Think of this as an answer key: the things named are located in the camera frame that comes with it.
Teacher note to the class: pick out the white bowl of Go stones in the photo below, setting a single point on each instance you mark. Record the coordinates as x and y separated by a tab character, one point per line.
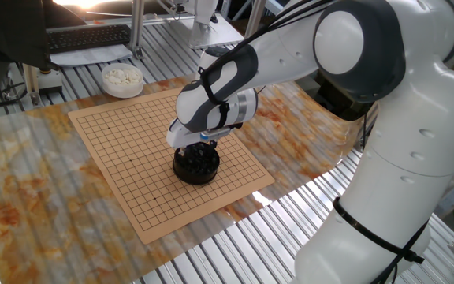
122	91

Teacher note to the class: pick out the tan Go board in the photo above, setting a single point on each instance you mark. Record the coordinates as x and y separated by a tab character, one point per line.
132	158

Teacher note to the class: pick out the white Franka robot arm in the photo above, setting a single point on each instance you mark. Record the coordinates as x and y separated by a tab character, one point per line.
408	138

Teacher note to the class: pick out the black box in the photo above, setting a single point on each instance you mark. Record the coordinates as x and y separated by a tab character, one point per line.
337	104

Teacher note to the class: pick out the white paper sheet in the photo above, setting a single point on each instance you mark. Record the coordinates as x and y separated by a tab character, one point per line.
93	55

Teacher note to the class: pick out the white box with knob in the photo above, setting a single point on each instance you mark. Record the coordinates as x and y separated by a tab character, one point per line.
49	81

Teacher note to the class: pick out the black bowl of Go stones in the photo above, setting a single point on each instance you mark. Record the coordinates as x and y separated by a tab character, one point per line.
195	175

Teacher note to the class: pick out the aluminium frame bar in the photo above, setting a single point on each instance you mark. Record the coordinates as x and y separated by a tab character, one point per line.
136	27
254	17
32	84

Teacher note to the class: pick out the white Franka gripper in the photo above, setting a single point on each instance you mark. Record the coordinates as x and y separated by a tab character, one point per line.
179	139

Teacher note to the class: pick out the orange marble pattern mat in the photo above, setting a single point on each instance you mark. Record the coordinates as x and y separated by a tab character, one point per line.
34	197

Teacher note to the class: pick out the black computer keyboard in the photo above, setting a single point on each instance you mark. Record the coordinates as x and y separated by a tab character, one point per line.
89	37

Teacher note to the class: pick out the black monitor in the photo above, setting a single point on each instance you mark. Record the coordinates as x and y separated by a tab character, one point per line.
10	31

